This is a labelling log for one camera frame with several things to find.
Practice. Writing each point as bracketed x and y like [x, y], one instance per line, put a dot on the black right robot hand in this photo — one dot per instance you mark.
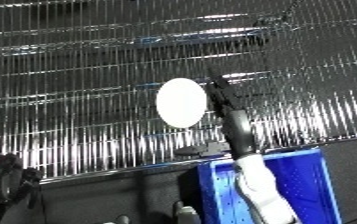
[238, 128]

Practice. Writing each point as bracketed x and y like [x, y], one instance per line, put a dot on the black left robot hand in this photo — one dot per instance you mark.
[6, 180]

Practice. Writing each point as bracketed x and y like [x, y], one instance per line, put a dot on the white paper cup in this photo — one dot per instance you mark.
[181, 102]

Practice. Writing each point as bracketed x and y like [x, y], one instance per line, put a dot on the pale right robot arm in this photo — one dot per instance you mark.
[263, 190]

